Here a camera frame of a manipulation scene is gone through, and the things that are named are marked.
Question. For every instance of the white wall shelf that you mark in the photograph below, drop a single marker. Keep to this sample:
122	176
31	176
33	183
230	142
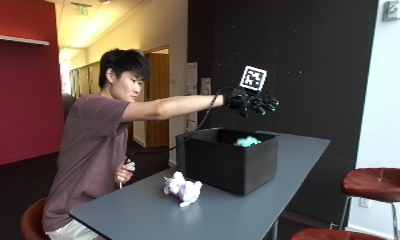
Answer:
17	39

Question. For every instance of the small grey handheld device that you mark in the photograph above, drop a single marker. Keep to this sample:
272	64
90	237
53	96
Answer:
130	164

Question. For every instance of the grey wall sign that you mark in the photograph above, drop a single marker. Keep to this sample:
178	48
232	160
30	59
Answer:
391	10

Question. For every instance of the the person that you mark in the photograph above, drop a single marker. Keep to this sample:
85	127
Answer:
91	140

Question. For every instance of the black storage box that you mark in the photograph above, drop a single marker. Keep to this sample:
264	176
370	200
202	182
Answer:
231	160

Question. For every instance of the white and pink soft toy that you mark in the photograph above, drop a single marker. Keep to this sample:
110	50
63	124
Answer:
183	188

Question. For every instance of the wooden door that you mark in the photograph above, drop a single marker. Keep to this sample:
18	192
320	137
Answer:
158	100

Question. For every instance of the white paper notice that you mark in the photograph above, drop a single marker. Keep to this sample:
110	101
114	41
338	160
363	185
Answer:
191	78
206	86

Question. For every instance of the white wall outlet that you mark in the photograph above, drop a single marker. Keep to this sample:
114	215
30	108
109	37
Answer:
364	202

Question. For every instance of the exit ceiling sign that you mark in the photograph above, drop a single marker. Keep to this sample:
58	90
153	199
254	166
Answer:
81	9

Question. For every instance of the teal soft toy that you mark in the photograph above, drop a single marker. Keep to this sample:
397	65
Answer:
247	141

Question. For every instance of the white marker cube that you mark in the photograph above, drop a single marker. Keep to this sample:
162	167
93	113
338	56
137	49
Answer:
254	78

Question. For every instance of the red bar stool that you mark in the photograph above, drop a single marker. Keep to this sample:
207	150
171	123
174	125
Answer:
34	221
378	183
334	234

